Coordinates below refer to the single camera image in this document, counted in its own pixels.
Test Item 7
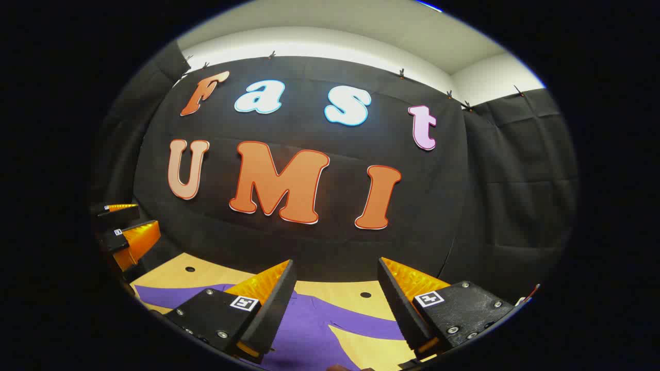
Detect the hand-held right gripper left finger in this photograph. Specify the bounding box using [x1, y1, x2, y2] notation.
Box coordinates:
[164, 259, 298, 365]

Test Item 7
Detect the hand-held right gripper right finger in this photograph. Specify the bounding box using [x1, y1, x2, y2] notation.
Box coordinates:
[378, 257, 516, 361]

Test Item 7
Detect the purple jacket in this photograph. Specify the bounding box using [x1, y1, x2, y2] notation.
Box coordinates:
[133, 283, 413, 371]

